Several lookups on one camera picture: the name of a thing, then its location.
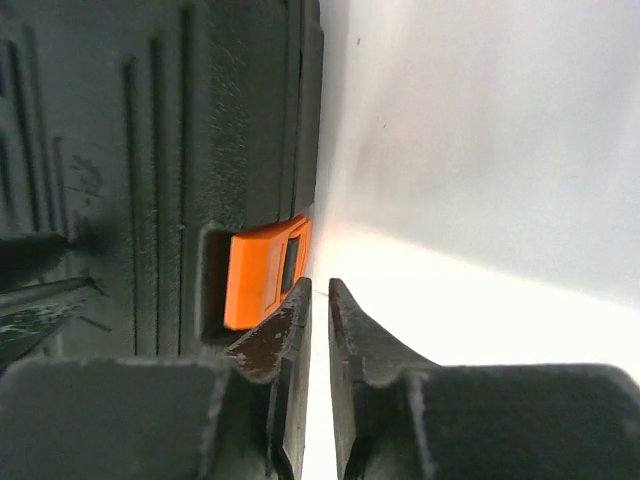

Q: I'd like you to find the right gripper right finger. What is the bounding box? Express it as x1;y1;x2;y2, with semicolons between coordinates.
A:
328;278;639;479

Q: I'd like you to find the black plastic tool case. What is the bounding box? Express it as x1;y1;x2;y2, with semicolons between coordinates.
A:
1;1;324;357

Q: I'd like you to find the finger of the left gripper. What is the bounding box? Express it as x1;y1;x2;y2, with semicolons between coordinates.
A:
1;232;108;360

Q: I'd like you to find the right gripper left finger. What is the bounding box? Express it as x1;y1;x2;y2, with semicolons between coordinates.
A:
1;278;312;479

